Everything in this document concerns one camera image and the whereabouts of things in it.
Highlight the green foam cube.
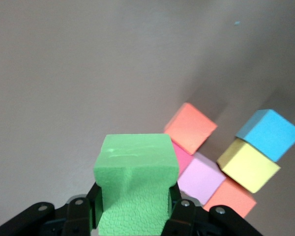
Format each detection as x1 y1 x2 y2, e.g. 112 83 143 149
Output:
92 133 179 236

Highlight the blue foam cube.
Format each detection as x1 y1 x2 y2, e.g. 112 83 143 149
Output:
235 109 295 162

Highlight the yellow foam cube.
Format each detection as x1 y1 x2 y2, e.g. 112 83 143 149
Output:
216 139 281 194

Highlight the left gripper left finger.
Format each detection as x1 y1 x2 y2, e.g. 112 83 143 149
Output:
0 181 103 236

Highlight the paper table cover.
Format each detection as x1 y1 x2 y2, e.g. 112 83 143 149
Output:
0 0 295 236

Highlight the orange foam cube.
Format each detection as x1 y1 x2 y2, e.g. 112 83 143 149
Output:
164 102 218 155
203 178 258 219

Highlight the pink foam cube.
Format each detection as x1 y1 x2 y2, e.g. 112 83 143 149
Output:
177 151 227 206

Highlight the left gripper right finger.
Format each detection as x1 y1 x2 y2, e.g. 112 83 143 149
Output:
162 184 263 236

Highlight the red foam cube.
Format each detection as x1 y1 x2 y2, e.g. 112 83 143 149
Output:
172 142 194 177

